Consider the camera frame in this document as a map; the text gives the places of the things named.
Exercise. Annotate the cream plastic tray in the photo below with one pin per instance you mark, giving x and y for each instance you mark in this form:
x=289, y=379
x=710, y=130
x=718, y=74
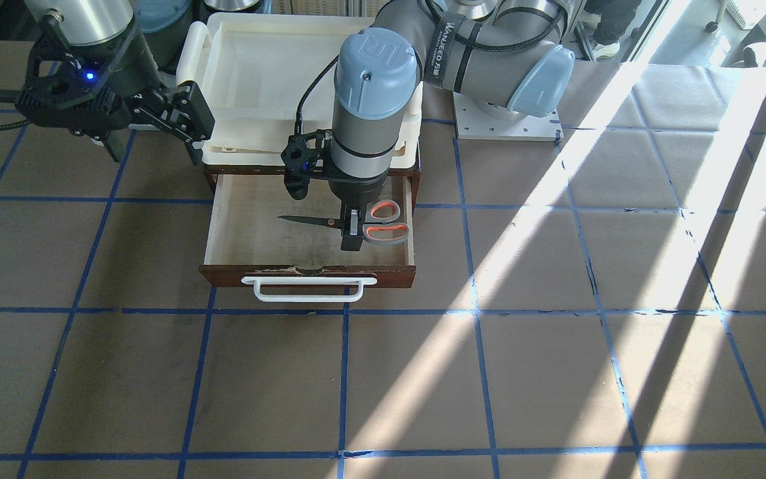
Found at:
x=253, y=69

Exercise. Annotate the grey orange handled scissors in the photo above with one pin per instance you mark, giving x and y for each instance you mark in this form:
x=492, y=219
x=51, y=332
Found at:
x=380, y=227

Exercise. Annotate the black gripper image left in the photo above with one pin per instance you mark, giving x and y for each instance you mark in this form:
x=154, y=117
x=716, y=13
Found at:
x=135, y=74

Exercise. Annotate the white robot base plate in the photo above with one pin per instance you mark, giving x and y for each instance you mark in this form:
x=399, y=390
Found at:
x=479, y=120

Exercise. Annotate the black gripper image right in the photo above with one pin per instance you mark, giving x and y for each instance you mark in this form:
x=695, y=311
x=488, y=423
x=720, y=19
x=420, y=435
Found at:
x=356, y=190

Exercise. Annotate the grey robot arm image right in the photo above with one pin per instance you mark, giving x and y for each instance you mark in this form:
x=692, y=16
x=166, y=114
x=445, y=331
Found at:
x=515, y=60

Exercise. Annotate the wooden drawer with white handle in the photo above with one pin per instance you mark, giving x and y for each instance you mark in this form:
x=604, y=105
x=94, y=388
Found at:
x=253, y=244

